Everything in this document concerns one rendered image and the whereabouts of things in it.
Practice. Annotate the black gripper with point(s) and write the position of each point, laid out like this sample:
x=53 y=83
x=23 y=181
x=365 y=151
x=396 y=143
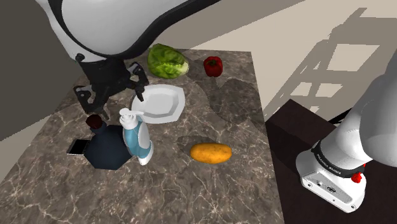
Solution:
x=107 y=77

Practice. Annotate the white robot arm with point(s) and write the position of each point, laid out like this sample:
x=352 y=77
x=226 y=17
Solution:
x=108 y=24

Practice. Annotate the white and blue soap dispenser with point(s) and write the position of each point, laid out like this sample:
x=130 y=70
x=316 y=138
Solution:
x=136 y=139

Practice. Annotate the white plate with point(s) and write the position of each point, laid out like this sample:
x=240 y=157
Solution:
x=166 y=102

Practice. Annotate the dark blue bottle red cap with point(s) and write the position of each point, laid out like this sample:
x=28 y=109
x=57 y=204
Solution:
x=105 y=149

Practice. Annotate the green lettuce head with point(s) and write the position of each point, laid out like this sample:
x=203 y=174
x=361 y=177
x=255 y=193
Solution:
x=166 y=62

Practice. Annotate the red bell pepper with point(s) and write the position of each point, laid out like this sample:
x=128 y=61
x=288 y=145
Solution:
x=213 y=66

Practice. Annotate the brown potato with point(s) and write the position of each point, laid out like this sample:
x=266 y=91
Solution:
x=211 y=153

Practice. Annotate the dark robot stand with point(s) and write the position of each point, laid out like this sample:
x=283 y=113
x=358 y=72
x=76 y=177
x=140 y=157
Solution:
x=288 y=136

